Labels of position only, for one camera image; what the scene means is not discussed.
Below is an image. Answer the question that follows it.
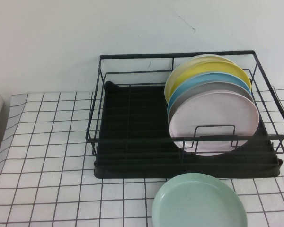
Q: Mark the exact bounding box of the green plate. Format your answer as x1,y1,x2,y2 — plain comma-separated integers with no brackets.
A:
152,172,248,227

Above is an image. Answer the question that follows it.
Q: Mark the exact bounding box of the black plastic drip tray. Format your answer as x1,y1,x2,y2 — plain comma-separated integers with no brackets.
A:
94,80,283,179

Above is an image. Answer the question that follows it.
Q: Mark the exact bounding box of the grey plate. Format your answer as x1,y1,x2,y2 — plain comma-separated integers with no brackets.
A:
168,81,254,119

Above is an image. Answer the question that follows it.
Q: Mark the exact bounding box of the cream plate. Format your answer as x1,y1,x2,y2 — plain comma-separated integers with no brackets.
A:
164,54,236,105

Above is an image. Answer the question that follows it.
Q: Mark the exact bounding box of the yellow plate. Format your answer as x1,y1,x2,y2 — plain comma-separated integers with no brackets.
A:
169,61,251,99

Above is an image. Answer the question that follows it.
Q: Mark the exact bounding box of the white grid tablecloth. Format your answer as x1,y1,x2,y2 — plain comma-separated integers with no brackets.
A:
0,88,284,227

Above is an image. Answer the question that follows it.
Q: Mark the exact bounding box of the black wire dish rack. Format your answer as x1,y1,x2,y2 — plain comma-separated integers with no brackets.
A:
85,49,284,164

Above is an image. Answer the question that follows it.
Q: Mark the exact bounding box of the blue plate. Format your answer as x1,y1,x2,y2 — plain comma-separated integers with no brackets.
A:
167,72,251,114

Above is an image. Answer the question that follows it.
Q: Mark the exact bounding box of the pink plate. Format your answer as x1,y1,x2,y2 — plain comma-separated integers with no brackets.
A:
169,91,260,156

